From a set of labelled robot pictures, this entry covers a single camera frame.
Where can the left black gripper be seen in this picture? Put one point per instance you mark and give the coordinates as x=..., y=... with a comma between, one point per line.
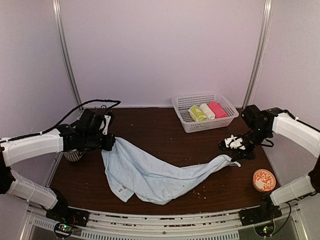
x=107, y=145

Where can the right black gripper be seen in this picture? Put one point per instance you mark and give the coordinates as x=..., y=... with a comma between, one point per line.
x=251, y=155

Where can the light blue towel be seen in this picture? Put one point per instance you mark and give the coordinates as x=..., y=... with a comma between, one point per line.
x=132, y=171

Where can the green patterned towel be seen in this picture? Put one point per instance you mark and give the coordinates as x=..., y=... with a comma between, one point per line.
x=197, y=114

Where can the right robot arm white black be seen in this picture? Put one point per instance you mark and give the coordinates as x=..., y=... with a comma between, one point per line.
x=262, y=125

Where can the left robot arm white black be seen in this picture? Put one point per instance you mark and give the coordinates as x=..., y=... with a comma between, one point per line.
x=61, y=138

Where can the striped ceramic mug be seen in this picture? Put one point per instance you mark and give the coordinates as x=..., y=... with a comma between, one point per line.
x=73, y=155

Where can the red patterned bowl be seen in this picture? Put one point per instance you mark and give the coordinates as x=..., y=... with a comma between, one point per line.
x=264, y=181

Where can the rolled white towel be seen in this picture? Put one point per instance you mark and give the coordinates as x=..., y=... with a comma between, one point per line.
x=207, y=111

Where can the rolled pink towel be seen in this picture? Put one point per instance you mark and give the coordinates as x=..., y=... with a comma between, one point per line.
x=217, y=110

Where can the white plastic basket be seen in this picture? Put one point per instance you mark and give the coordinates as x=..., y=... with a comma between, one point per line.
x=181, y=104

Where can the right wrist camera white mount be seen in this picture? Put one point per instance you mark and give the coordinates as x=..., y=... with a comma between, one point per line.
x=234, y=142

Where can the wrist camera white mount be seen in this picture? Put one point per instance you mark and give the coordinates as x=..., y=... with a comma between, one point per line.
x=106, y=122
x=234, y=142

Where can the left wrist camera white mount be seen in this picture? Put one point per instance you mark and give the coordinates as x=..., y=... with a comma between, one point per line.
x=106, y=122

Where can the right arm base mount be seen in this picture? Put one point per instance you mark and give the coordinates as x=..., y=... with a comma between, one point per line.
x=266, y=211

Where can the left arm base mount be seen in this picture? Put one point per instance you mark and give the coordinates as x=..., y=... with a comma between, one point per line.
x=62, y=213

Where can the left aluminium frame post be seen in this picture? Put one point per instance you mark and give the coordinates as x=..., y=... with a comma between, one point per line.
x=64, y=48

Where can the aluminium frame post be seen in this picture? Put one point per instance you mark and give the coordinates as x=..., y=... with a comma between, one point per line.
x=64, y=48
x=260, y=51

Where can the right aluminium frame post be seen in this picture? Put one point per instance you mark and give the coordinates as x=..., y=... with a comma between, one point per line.
x=260, y=51

